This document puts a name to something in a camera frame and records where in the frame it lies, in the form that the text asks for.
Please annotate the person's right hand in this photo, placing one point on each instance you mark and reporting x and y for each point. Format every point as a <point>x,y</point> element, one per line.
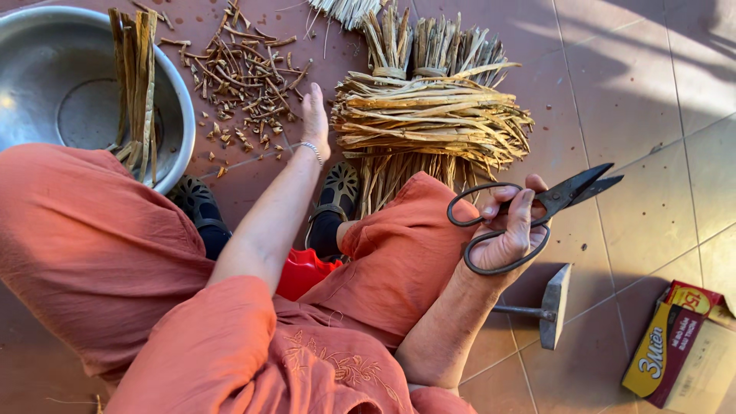
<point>509,241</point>

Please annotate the tied dried strip bundle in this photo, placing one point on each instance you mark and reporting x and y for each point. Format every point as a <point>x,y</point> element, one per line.
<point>397,181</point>
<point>432,49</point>
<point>388,49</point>
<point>482,57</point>

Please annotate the yellow and red cardboard box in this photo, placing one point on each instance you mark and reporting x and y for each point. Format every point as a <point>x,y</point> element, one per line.
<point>678,351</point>

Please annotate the person's left fingers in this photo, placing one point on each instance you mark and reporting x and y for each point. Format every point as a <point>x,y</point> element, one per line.
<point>314,103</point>

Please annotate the red plastic stool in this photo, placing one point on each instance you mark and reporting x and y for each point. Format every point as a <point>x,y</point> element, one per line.
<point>302,275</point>

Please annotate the orange trousers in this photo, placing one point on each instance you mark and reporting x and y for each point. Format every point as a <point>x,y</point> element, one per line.
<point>86,241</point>

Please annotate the dried strips bunch in basin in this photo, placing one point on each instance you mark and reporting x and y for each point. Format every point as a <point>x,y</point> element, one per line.
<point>137,80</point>

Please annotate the pile of cut strip scraps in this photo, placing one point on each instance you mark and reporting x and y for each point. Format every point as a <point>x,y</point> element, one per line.
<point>244,75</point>

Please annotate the orange embroidered blouse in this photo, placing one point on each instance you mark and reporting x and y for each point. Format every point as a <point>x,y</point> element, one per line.
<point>241,356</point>

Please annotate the black sock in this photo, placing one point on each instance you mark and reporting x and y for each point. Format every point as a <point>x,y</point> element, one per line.
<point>215,241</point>
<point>325,233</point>

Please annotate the pale dried strip bundle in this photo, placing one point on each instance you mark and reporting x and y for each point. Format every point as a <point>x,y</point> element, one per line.
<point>345,10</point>

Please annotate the black cutout sandal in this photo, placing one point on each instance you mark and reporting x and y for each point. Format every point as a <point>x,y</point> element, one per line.
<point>339,192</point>
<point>195,201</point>

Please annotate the round metal basin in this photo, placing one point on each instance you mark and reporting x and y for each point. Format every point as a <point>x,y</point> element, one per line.
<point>52,86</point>

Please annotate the person's left hand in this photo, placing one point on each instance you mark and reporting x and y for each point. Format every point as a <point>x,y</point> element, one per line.
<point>316,126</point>

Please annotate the large dried strip bundle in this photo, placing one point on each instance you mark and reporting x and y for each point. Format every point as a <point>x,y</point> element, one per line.
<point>431,121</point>

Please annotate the large black iron scissors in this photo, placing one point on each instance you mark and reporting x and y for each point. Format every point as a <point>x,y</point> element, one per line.
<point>566,192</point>

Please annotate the metal scraper tool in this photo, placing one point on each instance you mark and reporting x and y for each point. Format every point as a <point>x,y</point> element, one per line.
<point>553,310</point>

